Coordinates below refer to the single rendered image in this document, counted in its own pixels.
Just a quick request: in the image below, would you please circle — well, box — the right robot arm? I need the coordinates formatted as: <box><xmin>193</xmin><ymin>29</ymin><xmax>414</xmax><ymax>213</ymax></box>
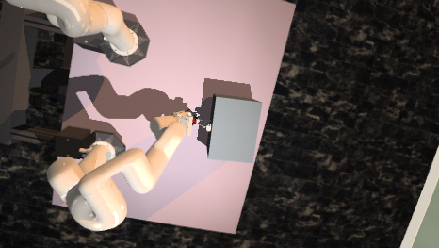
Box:
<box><xmin>47</xmin><ymin>112</ymin><xmax>193</xmax><ymax>231</ymax></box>

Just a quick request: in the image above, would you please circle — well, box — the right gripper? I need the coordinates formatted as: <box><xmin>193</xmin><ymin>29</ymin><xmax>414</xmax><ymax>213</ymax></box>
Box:
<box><xmin>175</xmin><ymin>109</ymin><xmax>199</xmax><ymax>120</ymax></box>

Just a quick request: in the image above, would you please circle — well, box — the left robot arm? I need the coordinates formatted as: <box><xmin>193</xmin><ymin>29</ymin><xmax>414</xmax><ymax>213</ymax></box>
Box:
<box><xmin>6</xmin><ymin>0</ymin><xmax>138</xmax><ymax>56</ymax></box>

